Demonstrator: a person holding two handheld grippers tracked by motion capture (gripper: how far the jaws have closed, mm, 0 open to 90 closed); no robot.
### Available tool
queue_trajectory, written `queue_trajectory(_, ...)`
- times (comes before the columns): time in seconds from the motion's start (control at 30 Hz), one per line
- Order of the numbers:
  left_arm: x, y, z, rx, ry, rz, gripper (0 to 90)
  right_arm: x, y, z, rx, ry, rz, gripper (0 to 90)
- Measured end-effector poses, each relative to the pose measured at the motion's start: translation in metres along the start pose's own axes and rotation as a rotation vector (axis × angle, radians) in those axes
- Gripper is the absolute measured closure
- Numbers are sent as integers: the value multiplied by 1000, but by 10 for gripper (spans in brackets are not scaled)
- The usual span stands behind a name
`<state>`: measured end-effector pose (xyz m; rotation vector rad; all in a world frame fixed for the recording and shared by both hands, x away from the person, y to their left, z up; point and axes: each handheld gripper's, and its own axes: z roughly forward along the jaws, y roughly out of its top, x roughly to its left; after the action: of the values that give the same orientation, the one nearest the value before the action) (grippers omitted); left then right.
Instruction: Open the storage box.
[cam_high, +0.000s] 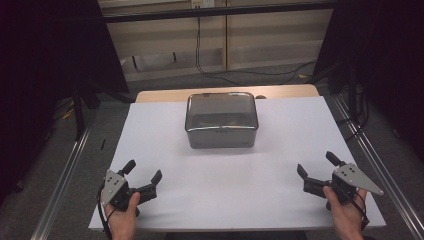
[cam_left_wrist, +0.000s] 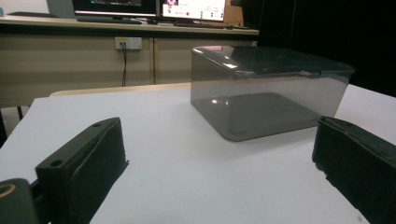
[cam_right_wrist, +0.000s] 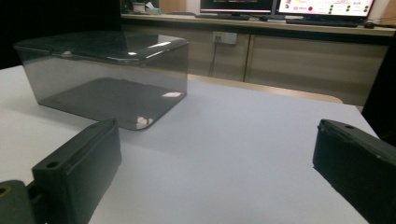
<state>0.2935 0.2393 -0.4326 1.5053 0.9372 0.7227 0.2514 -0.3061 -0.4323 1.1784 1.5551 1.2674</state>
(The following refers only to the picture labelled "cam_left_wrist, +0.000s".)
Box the wooden table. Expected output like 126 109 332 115
49 81 191 98

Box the black curtain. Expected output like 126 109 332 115
242 0 396 98

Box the black computer monitor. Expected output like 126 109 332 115
71 0 159 19

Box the white wall power socket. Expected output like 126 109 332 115
114 36 143 51

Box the transparent grey box lid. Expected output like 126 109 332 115
191 45 356 79

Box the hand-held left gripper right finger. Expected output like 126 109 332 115
312 115 396 224

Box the transparent grey storage box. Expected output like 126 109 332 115
190 45 356 143

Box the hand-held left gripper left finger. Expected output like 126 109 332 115
35 117 130 224

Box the brown cardboard box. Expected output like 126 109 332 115
223 0 245 28

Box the long beige desk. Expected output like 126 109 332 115
0 13 261 109

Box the computer monitor with white screen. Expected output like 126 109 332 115
159 0 228 23

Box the black keyboard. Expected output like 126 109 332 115
76 15 143 25
172 21 233 30

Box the black power cable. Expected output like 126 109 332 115
120 42 129 88

